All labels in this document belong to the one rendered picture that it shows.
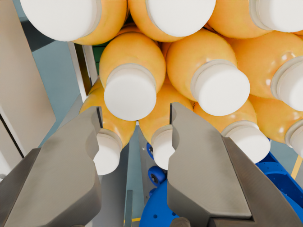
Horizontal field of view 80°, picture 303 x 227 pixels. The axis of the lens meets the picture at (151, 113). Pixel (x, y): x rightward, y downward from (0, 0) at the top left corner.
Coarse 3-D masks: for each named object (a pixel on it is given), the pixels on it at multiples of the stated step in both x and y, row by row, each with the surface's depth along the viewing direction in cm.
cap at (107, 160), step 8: (96, 136) 17; (104, 136) 17; (104, 144) 16; (112, 144) 17; (104, 152) 16; (112, 152) 16; (96, 160) 17; (104, 160) 17; (112, 160) 17; (96, 168) 17; (104, 168) 17; (112, 168) 17
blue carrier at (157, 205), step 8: (160, 192) 33; (152, 200) 32; (160, 200) 32; (288, 200) 31; (144, 208) 31; (152, 208) 31; (160, 208) 31; (168, 208) 31; (296, 208) 30; (144, 216) 30; (152, 216) 30; (160, 216) 30; (168, 216) 30; (176, 216) 30; (144, 224) 29; (152, 224) 29; (160, 224) 29; (168, 224) 29
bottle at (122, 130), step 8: (96, 80) 26; (96, 88) 23; (88, 96) 22; (96, 96) 20; (88, 104) 20; (96, 104) 19; (104, 104) 19; (80, 112) 20; (104, 112) 19; (104, 120) 18; (112, 120) 18; (120, 120) 19; (136, 120) 22; (104, 128) 18; (112, 128) 18; (120, 128) 19; (128, 128) 20; (112, 136) 18; (120, 136) 19; (128, 136) 20; (120, 144) 18
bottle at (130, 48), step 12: (132, 24) 25; (120, 36) 17; (132, 36) 17; (144, 36) 18; (108, 48) 17; (120, 48) 16; (132, 48) 15; (144, 48) 16; (156, 48) 17; (108, 60) 16; (120, 60) 15; (132, 60) 15; (144, 60) 15; (156, 60) 16; (108, 72) 15; (144, 72) 14; (156, 72) 16; (156, 84) 16
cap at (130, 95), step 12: (120, 72) 13; (132, 72) 13; (108, 84) 13; (120, 84) 13; (132, 84) 13; (144, 84) 13; (108, 96) 13; (120, 96) 13; (132, 96) 13; (144, 96) 13; (108, 108) 14; (120, 108) 14; (132, 108) 14; (144, 108) 14; (132, 120) 14
